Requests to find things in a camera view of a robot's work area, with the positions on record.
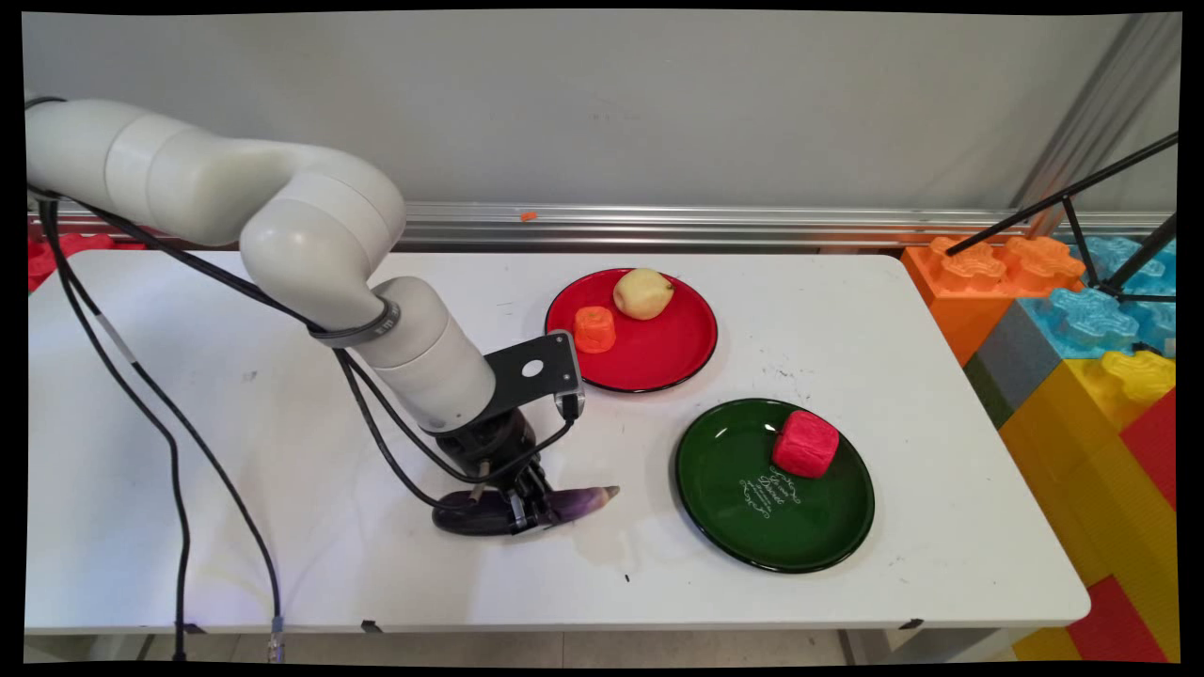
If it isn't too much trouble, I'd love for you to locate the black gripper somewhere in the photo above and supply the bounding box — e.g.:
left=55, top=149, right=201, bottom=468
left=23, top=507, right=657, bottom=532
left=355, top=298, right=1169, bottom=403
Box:
left=435, top=409, right=562, bottom=538

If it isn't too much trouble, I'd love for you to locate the purple toy eggplant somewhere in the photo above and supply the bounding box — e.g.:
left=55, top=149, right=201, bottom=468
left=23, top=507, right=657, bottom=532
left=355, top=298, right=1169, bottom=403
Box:
left=432, top=484, right=621, bottom=538

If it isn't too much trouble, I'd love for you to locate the orange toy vegetable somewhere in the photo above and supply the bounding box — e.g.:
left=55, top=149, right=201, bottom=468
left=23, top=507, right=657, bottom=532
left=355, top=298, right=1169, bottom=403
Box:
left=573, top=306, right=618, bottom=355

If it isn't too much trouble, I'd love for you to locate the red enamel plate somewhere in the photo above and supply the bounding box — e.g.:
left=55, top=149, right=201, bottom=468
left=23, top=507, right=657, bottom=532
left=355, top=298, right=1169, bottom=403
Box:
left=545, top=268, right=720, bottom=395

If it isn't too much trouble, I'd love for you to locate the green enamel plate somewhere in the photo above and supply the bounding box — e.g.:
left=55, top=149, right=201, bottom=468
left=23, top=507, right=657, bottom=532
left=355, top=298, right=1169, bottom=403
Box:
left=674, top=398, right=877, bottom=575

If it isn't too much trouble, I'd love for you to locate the yellow toy pear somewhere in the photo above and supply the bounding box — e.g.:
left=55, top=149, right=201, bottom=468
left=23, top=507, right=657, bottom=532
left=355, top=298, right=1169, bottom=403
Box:
left=612, top=267, right=676, bottom=322

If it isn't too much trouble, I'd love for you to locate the red toy cube fruit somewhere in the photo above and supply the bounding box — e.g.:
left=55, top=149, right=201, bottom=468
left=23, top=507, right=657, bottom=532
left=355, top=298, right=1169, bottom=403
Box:
left=771, top=409, right=841, bottom=480

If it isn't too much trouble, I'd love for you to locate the orange foam building block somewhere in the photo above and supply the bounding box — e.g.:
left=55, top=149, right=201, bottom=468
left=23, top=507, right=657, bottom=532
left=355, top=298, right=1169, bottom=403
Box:
left=901, top=234, right=1088, bottom=368

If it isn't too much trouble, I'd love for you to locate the grey foam building block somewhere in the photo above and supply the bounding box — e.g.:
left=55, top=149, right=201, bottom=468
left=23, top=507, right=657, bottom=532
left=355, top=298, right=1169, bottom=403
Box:
left=963, top=301, right=1066, bottom=431

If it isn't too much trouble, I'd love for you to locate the red foam building block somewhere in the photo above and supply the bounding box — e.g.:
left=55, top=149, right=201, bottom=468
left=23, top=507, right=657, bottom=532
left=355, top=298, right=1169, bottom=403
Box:
left=1066, top=574, right=1169, bottom=665
left=27, top=233, right=147, bottom=293
left=1118, top=388, right=1179, bottom=512

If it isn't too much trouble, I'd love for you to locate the blue foam building block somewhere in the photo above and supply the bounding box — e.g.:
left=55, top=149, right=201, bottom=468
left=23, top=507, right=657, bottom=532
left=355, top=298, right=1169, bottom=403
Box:
left=1019, top=235, right=1178, bottom=361

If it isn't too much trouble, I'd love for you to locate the black tripod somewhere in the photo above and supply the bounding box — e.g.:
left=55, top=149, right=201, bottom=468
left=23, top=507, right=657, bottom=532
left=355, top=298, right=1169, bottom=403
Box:
left=944, top=131, right=1180, bottom=305

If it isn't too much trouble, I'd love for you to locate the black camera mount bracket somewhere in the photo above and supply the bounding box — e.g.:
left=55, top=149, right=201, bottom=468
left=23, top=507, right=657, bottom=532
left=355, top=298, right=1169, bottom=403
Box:
left=483, top=329, right=586, bottom=426

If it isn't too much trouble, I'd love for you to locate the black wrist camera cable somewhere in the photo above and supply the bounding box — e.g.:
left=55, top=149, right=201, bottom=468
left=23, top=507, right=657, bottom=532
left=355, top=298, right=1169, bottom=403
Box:
left=28, top=183, right=577, bottom=513

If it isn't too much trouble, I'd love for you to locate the black cable with grey plug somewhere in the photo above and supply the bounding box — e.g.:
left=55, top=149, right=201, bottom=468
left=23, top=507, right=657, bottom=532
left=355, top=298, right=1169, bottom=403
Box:
left=52, top=240, right=286, bottom=662

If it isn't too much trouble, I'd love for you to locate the horizontal aluminium rail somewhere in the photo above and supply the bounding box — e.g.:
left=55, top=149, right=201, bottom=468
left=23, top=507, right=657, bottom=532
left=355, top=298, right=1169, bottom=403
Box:
left=28, top=201, right=1174, bottom=253

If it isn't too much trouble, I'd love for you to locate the black cable with white mark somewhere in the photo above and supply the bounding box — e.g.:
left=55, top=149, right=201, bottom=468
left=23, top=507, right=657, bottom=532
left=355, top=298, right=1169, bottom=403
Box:
left=36, top=193, right=192, bottom=662

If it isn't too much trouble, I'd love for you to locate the slanted aluminium post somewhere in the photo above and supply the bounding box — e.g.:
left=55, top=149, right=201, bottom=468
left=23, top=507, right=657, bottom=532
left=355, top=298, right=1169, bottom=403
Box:
left=1010, top=13, right=1182, bottom=238

